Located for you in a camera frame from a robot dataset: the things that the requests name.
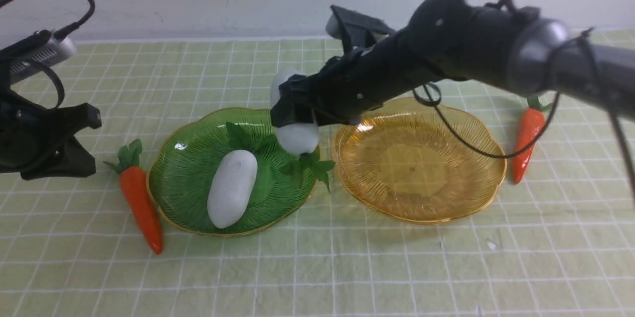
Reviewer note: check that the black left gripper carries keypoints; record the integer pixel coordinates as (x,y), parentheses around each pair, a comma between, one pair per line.
(40,143)

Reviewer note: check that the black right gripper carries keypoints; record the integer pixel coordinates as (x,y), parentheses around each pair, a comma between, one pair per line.
(376,66)

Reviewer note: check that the white toy radish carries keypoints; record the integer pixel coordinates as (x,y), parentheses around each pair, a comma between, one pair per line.
(301,140)
(241,177)

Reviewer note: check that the orange toy carrot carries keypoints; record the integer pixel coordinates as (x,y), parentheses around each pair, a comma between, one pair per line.
(530,124)
(132,180)

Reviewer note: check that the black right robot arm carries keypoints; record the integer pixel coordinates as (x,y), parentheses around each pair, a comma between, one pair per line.
(519,52)

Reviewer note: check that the amber glass plate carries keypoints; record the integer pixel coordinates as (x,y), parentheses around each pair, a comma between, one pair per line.
(402,161)

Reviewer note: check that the green glass plate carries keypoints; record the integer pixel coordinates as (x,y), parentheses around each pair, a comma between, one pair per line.
(180,178)

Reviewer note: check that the green checkered tablecloth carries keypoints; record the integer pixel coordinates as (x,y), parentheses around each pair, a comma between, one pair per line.
(560,244)

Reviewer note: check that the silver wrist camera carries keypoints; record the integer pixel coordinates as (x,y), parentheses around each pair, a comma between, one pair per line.
(44,47)

